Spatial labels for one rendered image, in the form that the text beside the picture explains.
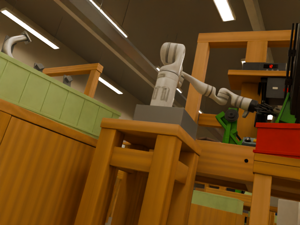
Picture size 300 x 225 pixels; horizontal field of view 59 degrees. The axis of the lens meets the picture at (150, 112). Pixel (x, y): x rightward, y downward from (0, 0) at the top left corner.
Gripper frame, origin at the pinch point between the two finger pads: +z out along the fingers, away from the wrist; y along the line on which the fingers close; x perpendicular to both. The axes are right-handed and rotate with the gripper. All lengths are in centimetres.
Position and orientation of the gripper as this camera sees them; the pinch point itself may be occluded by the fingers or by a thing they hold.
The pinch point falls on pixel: (275, 113)
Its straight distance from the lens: 165.8
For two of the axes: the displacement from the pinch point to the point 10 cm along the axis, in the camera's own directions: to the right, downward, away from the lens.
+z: 8.2, 3.3, -4.7
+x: -0.6, 8.6, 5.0
